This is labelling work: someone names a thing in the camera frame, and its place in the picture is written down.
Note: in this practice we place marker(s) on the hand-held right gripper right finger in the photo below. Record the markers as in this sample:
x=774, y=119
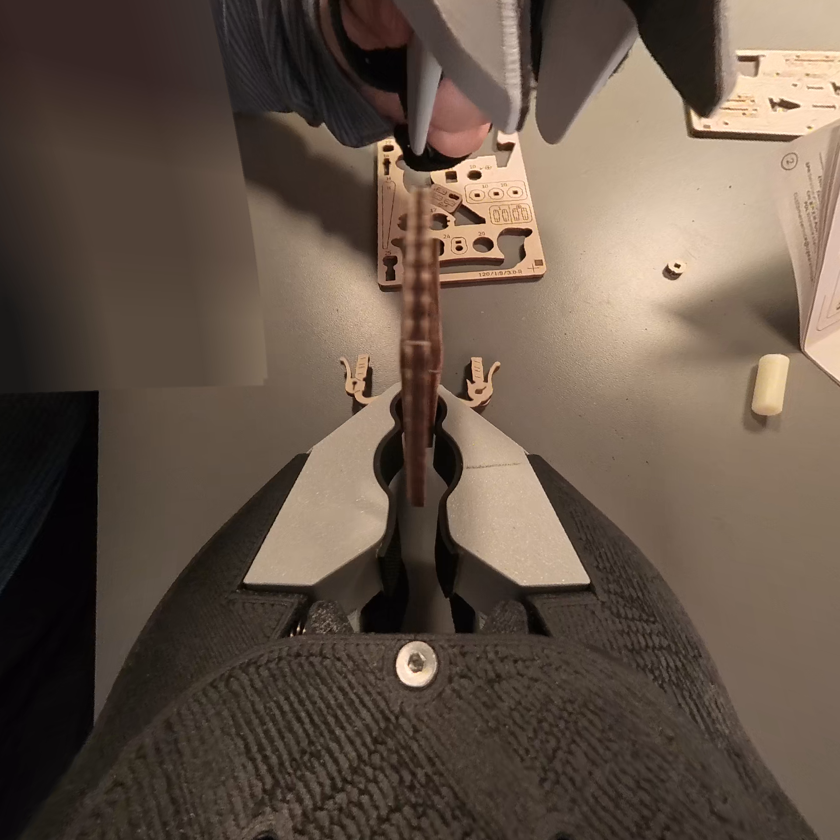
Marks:
x=518, y=525

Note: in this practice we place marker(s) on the person's left forearm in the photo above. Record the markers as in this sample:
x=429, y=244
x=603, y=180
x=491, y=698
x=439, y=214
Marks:
x=289, y=65

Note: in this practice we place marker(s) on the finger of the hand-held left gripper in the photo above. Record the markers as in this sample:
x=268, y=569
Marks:
x=584, y=59
x=472, y=52

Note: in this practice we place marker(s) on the instruction booklet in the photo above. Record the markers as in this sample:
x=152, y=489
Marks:
x=820, y=275

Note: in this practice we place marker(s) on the wooden parts sheet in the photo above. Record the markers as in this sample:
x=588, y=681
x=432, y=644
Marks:
x=774, y=111
x=499, y=262

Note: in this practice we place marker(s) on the small wooden nut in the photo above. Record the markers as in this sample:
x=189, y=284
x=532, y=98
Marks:
x=668, y=270

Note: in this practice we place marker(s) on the person's left hand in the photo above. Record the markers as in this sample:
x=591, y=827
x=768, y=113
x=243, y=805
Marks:
x=459, y=121

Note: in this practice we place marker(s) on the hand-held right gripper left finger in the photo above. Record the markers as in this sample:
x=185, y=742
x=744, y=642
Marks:
x=321, y=525

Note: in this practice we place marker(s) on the cream plastic cylinder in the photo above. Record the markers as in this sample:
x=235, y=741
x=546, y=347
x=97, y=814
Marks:
x=769, y=386

